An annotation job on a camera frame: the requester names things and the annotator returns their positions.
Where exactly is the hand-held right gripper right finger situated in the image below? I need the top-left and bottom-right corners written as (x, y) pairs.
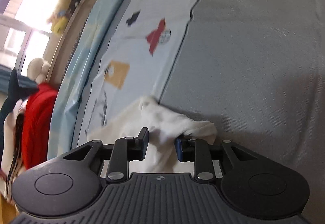
top-left (175, 137), bottom-right (264, 184)

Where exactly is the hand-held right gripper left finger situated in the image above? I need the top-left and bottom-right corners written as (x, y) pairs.
top-left (63, 127), bottom-right (149, 184)

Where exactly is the white small garment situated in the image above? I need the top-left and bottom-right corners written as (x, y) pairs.
top-left (86, 96), bottom-right (218, 174)

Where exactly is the red knit sweater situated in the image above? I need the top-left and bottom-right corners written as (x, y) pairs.
top-left (22, 83), bottom-right (59, 170)

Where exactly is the light blue quilt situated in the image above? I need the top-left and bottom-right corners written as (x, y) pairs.
top-left (47, 0), bottom-right (146, 163)

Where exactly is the white plush toy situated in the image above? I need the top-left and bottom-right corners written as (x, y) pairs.
top-left (27, 57), bottom-right (51, 85)

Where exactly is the dark teal plush toy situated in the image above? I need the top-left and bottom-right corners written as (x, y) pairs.
top-left (0, 69), bottom-right (40, 163)

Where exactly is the yellow plush toy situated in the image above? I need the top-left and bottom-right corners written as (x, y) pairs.
top-left (47, 0), bottom-right (72, 37)

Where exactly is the window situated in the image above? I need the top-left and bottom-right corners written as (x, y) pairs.
top-left (0, 0), bottom-right (61, 78)

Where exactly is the wooden bed frame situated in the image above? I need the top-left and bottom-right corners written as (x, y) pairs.
top-left (44, 0), bottom-right (143, 87)

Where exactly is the white cloth with dark strap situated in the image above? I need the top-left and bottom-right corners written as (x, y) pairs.
top-left (0, 100), bottom-right (29, 205)

